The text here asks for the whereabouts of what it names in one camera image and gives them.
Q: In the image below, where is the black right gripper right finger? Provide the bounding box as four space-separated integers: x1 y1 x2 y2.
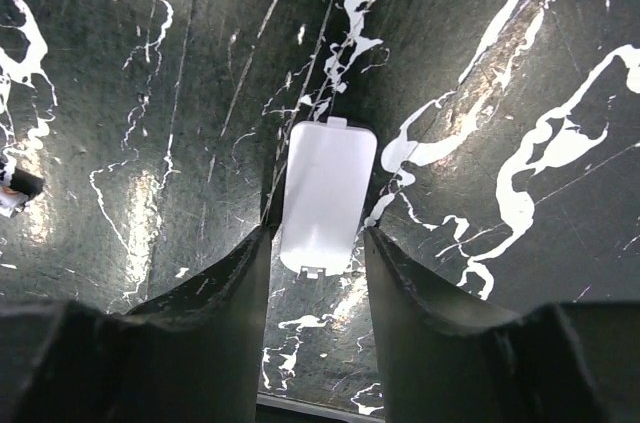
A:
365 228 639 422

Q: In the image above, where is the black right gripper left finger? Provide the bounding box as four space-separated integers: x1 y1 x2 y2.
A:
1 227 271 422

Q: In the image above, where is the white battery cover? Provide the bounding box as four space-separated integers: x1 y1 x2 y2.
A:
279 117 377 279

